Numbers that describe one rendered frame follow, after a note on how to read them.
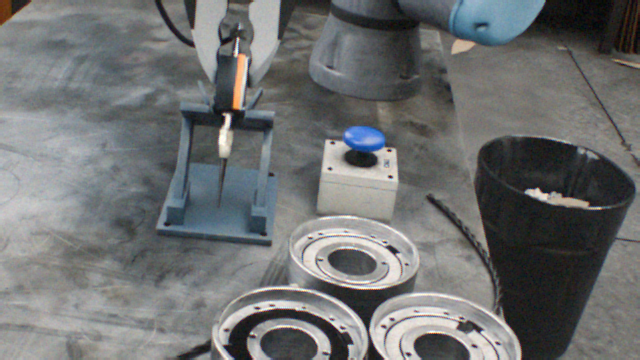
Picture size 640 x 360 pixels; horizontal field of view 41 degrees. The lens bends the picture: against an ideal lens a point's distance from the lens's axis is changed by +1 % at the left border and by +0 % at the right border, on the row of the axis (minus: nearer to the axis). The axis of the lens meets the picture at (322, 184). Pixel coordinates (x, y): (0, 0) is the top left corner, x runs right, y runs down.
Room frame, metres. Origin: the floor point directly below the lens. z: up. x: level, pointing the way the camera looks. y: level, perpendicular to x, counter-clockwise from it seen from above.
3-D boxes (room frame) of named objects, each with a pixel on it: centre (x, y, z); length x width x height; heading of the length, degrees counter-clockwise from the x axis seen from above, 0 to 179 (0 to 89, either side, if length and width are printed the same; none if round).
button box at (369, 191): (0.73, -0.03, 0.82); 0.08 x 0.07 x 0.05; 1
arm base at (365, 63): (1.07, -0.04, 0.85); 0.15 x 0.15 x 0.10
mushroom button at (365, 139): (0.73, -0.03, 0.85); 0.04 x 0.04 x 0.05
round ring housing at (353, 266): (0.58, -0.03, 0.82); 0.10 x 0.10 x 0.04
